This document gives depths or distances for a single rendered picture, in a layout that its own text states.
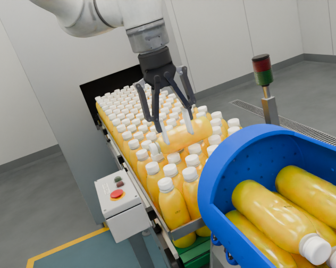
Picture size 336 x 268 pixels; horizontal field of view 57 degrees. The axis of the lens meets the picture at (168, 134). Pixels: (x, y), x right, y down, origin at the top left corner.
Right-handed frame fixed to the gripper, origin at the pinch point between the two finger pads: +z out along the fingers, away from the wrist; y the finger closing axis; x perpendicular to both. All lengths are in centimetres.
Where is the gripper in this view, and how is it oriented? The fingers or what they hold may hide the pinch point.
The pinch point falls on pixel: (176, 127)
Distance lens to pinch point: 79.0
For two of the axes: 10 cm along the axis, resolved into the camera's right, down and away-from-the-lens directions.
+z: 2.8, 8.9, 3.6
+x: -3.3, -2.7, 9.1
